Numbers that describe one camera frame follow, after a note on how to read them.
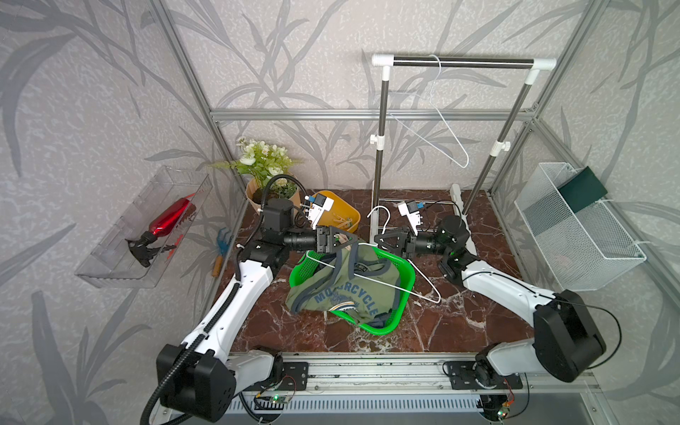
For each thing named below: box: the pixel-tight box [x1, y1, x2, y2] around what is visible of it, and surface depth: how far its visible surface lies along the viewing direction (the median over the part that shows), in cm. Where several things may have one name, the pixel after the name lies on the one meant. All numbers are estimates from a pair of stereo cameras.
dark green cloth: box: [557, 165, 609, 214], surface depth 73 cm
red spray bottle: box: [124, 197, 191, 268], surface depth 65 cm
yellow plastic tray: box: [313, 190, 362, 234], surface depth 111 cm
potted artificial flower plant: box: [209, 138, 304, 214], surface depth 93 cm
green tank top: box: [285, 240, 402, 326], surface depth 79 cm
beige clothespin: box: [332, 213, 354, 229], surface depth 108 cm
